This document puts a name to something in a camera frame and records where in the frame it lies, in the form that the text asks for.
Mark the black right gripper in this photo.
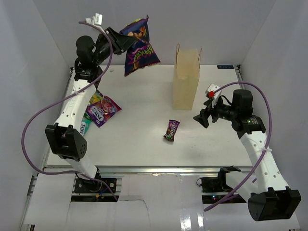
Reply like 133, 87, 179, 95
193, 95, 238, 128

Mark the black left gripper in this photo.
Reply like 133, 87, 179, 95
93, 27, 138, 66

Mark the purple Kookah snack bag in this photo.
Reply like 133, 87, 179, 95
120, 15, 160, 77

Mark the brown M&M's packet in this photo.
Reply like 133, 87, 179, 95
163, 120, 180, 142

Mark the purple Fox's candy bag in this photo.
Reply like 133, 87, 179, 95
85, 96, 122, 128

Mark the teal Fox's candy bag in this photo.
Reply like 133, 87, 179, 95
79, 113, 92, 136

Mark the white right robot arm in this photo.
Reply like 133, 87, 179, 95
194, 85, 301, 221

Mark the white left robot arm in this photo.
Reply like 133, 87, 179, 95
45, 27, 137, 192

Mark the beige paper bag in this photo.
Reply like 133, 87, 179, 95
172, 44, 201, 110

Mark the blue label right corner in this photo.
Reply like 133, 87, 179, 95
217, 65, 234, 69

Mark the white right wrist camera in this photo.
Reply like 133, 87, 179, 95
205, 84, 221, 108

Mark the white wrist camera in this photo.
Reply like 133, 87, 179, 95
85, 13, 105, 33
205, 84, 221, 108

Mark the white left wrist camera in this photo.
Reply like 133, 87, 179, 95
85, 13, 105, 33

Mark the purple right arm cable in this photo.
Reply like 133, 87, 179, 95
204, 81, 272, 212

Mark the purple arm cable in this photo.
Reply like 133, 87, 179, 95
21, 20, 119, 200
204, 81, 272, 212

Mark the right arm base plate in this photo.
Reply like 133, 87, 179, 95
196, 177, 232, 205

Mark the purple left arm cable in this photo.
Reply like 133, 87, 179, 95
21, 20, 119, 200

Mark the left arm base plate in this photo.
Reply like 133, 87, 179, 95
71, 178, 118, 203

